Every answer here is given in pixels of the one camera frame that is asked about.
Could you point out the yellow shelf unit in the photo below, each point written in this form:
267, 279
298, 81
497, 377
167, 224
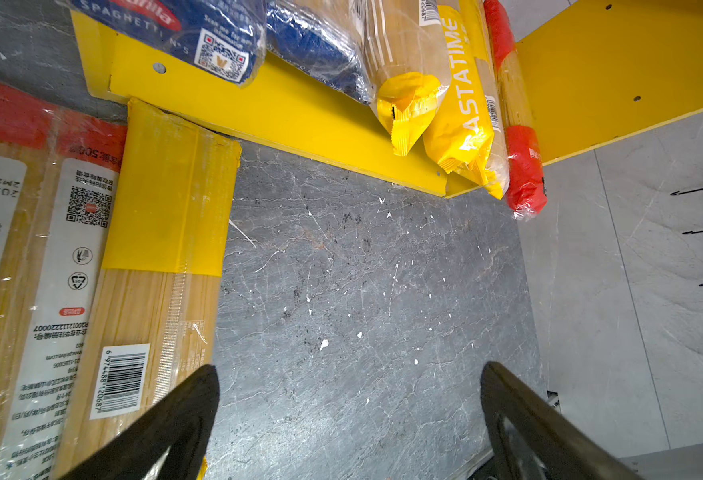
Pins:
597, 73

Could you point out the red spaghetti bag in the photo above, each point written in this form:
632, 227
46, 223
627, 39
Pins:
526, 195
59, 171

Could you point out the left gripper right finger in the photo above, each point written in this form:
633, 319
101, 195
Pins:
531, 440

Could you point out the yellow Pastatime spaghetti bag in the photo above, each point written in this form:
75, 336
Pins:
460, 137

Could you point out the yellow short spaghetti bag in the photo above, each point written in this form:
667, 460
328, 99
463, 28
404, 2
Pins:
406, 57

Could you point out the clear spaghetti bag white label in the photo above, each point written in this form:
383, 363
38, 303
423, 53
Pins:
323, 39

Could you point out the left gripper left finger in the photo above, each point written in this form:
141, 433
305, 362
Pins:
172, 435

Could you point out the blue Barilla spaghetti box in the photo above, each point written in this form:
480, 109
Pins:
226, 38

